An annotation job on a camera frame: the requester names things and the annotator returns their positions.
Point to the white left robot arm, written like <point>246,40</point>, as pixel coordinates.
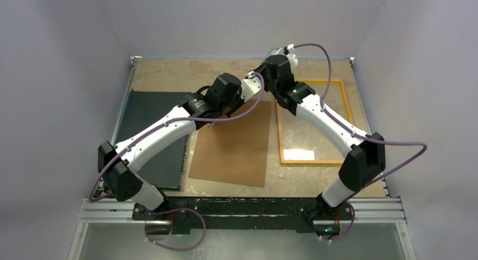
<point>120,163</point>

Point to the yellow wooden picture frame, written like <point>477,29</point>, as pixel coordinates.
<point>347,101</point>

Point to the black flat box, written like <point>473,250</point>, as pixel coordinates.
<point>144,108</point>

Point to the brown backing board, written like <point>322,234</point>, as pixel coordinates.
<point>236,151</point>

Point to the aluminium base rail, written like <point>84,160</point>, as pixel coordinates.
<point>247,213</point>

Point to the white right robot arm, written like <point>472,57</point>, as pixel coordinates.
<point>364,158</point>

